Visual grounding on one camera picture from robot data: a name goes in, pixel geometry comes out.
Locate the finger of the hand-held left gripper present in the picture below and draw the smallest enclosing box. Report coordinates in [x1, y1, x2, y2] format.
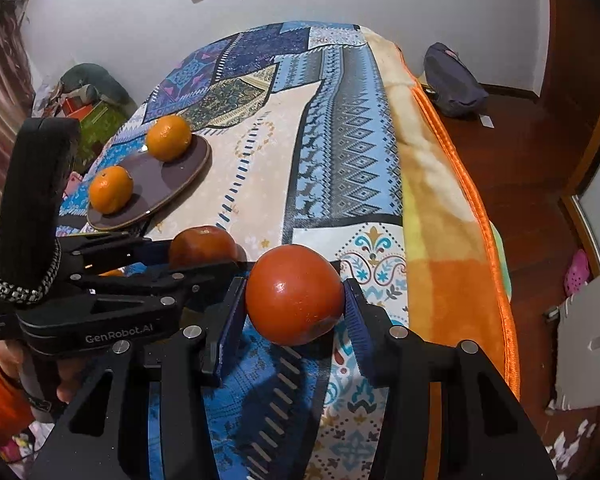
[65, 260, 253, 322]
[57, 234, 173, 275]

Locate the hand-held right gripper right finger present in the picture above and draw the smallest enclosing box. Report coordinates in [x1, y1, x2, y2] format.
[342, 277, 561, 480]

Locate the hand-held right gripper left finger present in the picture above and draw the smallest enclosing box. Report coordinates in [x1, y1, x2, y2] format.
[27, 276, 249, 480]

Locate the small red tomato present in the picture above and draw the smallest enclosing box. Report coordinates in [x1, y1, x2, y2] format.
[168, 225, 248, 268]

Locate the large red tomato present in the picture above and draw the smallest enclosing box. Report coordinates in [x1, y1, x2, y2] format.
[245, 244, 346, 347]

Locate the person's left forearm orange sleeve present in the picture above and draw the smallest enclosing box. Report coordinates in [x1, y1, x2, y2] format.
[0, 342, 35, 443]

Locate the person's left hand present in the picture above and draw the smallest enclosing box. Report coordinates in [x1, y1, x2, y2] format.
[54, 356, 86, 405]

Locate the small orange mandarin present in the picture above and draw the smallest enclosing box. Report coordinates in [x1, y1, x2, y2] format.
[88, 165, 134, 215]

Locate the striped brown curtain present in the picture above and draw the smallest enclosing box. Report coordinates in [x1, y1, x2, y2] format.
[0, 0, 36, 271]

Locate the green cloth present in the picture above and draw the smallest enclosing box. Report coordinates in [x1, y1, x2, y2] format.
[77, 102, 128, 173]

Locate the brown round plate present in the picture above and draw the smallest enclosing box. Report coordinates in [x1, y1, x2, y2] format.
[86, 134, 212, 233]

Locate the grey green plush pillow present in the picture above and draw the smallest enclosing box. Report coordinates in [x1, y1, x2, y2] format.
[60, 63, 131, 107]

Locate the large orange mandarin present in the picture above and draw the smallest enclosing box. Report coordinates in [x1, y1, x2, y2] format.
[145, 114, 193, 163]

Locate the yellow blanket with orange edge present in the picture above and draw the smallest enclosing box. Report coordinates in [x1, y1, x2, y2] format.
[365, 30, 522, 480]

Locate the blue patterned blanket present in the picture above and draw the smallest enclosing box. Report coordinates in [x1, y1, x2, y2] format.
[55, 20, 412, 480]

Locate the pink clog shoe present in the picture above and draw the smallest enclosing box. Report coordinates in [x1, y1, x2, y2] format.
[562, 249, 592, 286]

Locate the white foam board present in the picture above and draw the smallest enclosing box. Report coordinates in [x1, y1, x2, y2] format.
[545, 267, 600, 411]

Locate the dark blue bag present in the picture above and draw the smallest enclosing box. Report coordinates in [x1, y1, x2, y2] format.
[423, 42, 490, 118]

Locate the black white braided strap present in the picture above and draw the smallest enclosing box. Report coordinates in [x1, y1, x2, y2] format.
[0, 240, 63, 306]

